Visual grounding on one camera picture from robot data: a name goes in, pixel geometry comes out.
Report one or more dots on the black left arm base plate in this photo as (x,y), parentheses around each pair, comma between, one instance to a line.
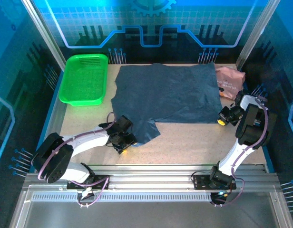
(101,181)

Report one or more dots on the aluminium mounting rail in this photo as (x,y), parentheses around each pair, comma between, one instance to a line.
(149,175)

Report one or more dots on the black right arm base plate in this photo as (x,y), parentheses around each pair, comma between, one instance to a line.
(200,181)

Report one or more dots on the blue t-shirt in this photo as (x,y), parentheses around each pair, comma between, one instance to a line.
(165,95)

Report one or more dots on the aluminium frame post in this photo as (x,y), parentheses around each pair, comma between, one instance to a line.
(256,35)
(44,35)

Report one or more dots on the pink plastic bag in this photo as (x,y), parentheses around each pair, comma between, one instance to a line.
(229,78)

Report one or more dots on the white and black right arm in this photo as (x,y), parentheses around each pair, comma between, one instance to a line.
(232,156)

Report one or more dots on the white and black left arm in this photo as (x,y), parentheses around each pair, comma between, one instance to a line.
(89,140)

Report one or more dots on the green plastic basket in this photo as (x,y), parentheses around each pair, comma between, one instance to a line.
(84,80)

